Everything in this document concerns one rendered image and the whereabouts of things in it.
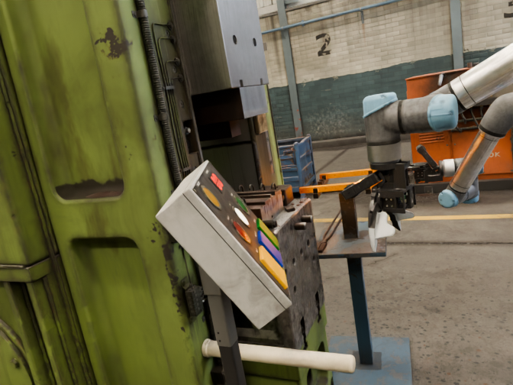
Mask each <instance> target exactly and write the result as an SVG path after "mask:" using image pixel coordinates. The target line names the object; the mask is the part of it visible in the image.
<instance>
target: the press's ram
mask: <svg viewBox="0 0 513 385"><path fill-rule="evenodd" d="M172 1H173V8H174V12H175V16H176V23H177V28H178V32H179V39H180V43H181V48H182V55H183V59H184V63H185V67H186V74H187V78H188V83H189V90H190V94H191V96H194V95H202V94H206V93H211V92H219V91H223V90H227V89H235V88H240V87H247V86H260V85H268V84H269V79H268V73H267V68H266V59H265V53H264V49H263V39H262V34H261V29H260V20H259V15H258V10H257V0H172Z"/></svg>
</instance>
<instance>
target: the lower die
mask: <svg viewBox="0 0 513 385"><path fill-rule="evenodd" d="M272 191H275V195H274V197H272V195H271V194H262V195H249V196H239V197H240V198H245V200H246V204H247V206H248V207H249V208H250V210H251V211H252V212H253V213H254V215H255V216H256V217H257V218H259V219H260V220H273V219H274V218H275V217H276V216H277V215H278V214H279V213H280V212H281V211H282V210H283V209H284V207H283V202H282V193H281V189H270V190H258V191H247V192H236V194H238V193H261V192H272ZM272 215H273V217H272Z"/></svg>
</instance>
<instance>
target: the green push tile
mask: <svg viewBox="0 0 513 385"><path fill-rule="evenodd" d="M256 226H257V228H258V230H259V231H261V232H262V233H264V235H265V236H266V237H267V238H268V239H269V241H270V242H271V243H272V244H273V245H274V247H275V248H276V249H277V250H278V251H279V244H278V241H277V238H276V237H275V236H274V235H273V233H272V232H271V231H270V230H269V229H268V228H267V227H266V226H265V225H264V223H263V222H262V221H261V220H260V219H259V218H258V219H257V220H256Z"/></svg>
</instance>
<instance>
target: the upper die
mask: <svg viewBox="0 0 513 385"><path fill-rule="evenodd" d="M191 98H192V106H193V109H194V113H195V120H196V125H197V126H199V125H209V124H214V123H219V122H225V121H234V120H240V119H245V118H250V117H253V116H256V115H261V114H264V113H267V112H268V107H267V101H266V93H265V87H264V85H260V86H247V87H240V88H235V89H227V90H223V91H219V92H211V93H206V94H202V95H194V96H191Z"/></svg>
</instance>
